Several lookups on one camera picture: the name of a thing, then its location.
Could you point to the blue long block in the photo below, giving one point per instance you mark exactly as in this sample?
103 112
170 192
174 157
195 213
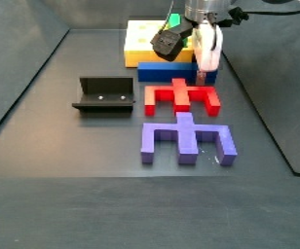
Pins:
163 71

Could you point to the purple comb-shaped block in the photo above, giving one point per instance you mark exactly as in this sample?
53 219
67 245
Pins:
187 134

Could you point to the red comb-shaped block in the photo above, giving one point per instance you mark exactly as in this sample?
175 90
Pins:
181 95

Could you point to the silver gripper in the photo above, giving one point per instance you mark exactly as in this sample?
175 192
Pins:
206 42

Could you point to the yellow slotted board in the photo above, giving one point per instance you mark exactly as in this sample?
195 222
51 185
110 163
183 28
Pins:
138 49

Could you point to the green long block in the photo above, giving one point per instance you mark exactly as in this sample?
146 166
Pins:
174 21

